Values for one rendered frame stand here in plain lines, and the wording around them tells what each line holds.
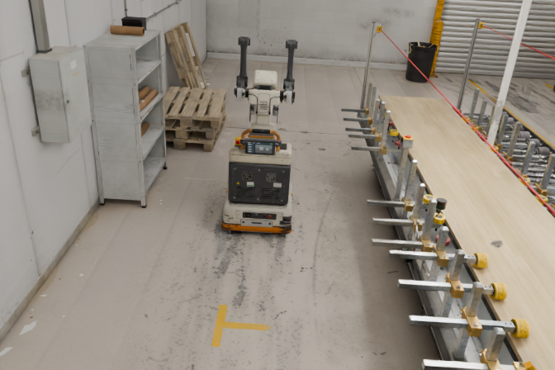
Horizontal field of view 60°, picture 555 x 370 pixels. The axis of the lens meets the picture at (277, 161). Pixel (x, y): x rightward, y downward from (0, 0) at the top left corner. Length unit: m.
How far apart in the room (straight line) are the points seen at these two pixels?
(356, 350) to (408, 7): 8.31
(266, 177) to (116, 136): 1.43
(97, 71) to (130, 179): 1.05
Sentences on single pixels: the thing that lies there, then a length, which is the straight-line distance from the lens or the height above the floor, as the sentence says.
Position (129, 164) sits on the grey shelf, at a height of 0.46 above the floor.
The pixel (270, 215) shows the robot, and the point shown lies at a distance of 4.27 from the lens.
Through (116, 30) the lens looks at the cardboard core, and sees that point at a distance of 4.89.
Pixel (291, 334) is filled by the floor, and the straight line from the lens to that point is 3.51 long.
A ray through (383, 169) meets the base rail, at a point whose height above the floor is 0.70.
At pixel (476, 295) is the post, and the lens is 2.36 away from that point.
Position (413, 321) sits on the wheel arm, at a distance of 2.33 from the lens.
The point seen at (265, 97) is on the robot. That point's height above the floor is 1.18.
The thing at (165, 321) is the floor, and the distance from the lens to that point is 3.62.
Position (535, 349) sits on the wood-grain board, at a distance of 2.52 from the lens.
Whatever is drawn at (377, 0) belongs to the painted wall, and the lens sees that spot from 10.60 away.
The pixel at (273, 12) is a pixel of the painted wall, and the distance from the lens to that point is 10.50.
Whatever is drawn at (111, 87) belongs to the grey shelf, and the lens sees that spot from 4.48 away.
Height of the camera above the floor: 2.47
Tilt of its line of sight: 25 degrees down
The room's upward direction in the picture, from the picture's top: 4 degrees clockwise
